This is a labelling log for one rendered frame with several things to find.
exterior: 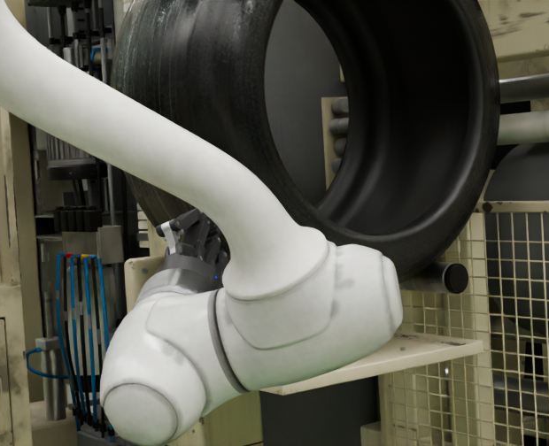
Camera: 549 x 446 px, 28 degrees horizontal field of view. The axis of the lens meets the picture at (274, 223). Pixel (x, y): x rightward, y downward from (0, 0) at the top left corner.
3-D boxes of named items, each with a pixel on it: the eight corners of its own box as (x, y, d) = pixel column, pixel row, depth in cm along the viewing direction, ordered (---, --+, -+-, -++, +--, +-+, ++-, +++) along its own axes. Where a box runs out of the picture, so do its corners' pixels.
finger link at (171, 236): (173, 282, 121) (149, 242, 119) (181, 259, 126) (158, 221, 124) (192, 273, 120) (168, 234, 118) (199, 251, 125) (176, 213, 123)
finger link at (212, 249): (207, 272, 122) (213, 283, 123) (222, 231, 133) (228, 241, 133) (176, 286, 123) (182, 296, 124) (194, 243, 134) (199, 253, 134)
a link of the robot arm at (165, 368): (147, 386, 116) (264, 351, 112) (115, 480, 102) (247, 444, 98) (103, 301, 112) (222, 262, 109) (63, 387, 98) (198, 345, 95)
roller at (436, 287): (313, 250, 188) (323, 273, 189) (295, 264, 185) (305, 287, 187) (463, 257, 160) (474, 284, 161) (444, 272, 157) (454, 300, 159)
